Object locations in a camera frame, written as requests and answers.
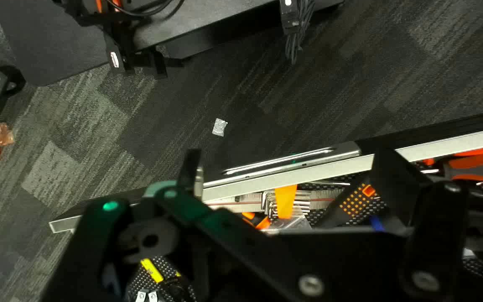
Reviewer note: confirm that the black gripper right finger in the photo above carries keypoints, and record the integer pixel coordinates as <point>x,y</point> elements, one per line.
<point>419,256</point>

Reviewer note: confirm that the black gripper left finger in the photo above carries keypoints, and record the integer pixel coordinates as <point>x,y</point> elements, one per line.
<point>90,268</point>

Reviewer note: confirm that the grey metal tool drawer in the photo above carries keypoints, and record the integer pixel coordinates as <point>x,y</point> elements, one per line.
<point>226,261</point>

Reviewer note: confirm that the orange black tool in drawer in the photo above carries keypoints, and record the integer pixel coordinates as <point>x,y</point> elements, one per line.
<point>352,207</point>

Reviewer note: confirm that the yellow tag in drawer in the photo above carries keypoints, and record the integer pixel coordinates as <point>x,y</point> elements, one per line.
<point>283,200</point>

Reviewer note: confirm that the white paper scrap on floor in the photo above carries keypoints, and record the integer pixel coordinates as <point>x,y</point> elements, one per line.
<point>218,128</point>

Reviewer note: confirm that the black tripod stand base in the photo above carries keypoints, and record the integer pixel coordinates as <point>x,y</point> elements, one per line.
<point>119,23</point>

